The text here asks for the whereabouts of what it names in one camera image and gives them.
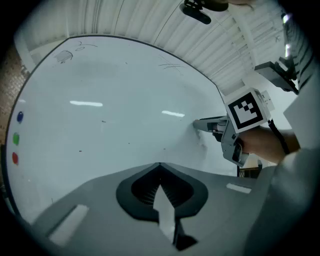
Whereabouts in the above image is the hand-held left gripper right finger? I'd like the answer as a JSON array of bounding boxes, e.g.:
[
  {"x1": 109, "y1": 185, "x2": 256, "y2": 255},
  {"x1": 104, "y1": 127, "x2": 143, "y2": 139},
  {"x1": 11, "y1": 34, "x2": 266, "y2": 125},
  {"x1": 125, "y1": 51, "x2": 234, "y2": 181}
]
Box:
[{"x1": 159, "y1": 161, "x2": 273, "y2": 256}]

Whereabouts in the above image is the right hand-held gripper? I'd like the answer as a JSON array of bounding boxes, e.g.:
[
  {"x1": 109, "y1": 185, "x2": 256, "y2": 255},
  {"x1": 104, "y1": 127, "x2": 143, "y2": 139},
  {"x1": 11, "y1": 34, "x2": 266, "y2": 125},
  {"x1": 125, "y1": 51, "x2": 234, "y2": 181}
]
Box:
[{"x1": 193, "y1": 86, "x2": 276, "y2": 168}]

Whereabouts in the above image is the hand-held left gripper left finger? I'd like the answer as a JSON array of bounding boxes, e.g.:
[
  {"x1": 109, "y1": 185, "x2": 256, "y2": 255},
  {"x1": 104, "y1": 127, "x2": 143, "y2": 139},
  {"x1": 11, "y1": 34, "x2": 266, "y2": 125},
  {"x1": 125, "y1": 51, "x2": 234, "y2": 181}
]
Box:
[{"x1": 31, "y1": 161, "x2": 176, "y2": 256}]

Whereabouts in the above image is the person's right forearm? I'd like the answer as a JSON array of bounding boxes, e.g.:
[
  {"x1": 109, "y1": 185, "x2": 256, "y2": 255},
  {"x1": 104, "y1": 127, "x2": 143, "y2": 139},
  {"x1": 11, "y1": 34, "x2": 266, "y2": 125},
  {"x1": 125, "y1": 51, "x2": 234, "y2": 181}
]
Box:
[{"x1": 236, "y1": 124, "x2": 301, "y2": 165}]

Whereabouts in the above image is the white whiteboard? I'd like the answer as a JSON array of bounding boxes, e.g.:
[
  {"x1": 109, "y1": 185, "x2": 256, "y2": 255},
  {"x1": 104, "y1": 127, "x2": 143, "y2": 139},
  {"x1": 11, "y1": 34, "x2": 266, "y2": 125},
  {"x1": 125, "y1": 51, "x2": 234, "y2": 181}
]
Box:
[{"x1": 4, "y1": 34, "x2": 241, "y2": 226}]

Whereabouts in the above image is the person's striped shirt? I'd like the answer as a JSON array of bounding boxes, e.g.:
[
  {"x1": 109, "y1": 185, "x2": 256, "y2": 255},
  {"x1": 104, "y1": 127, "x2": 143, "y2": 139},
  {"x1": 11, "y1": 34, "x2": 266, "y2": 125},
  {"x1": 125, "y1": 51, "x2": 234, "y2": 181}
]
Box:
[{"x1": 243, "y1": 9, "x2": 320, "y2": 256}]

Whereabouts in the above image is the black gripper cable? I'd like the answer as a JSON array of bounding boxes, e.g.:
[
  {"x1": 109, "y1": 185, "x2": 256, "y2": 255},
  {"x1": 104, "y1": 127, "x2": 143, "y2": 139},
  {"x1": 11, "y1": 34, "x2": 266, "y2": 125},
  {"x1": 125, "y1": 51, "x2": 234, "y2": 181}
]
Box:
[{"x1": 266, "y1": 119, "x2": 291, "y2": 155}]

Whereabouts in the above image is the grey box with black bracket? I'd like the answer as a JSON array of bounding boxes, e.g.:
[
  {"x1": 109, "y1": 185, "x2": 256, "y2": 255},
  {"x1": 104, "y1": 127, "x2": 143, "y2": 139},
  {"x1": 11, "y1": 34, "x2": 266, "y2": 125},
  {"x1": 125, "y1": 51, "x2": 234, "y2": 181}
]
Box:
[{"x1": 254, "y1": 56, "x2": 300, "y2": 95}]

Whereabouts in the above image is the black head camera mount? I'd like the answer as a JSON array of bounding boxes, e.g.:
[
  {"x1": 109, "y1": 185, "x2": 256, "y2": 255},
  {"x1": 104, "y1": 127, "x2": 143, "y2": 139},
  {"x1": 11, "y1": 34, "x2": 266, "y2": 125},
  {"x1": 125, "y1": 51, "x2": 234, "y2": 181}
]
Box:
[{"x1": 179, "y1": 0, "x2": 212, "y2": 25}]

